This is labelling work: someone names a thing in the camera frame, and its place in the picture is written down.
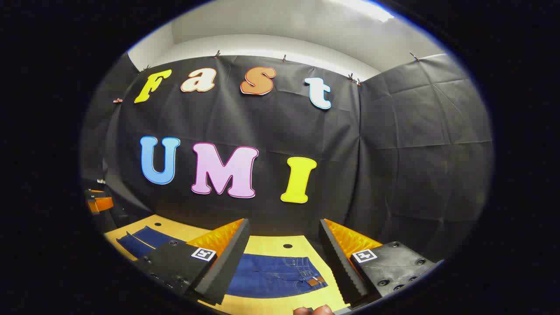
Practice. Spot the blue denim jeans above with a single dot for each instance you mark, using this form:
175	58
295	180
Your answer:
271	275

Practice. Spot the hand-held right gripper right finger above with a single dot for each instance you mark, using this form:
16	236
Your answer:
339	262

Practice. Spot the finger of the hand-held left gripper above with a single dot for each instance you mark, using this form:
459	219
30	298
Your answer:
96	193
101	204

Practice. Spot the black backdrop cloth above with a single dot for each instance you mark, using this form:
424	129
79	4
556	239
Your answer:
262	131

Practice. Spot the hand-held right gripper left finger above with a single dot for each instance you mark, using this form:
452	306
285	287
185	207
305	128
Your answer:
229	262

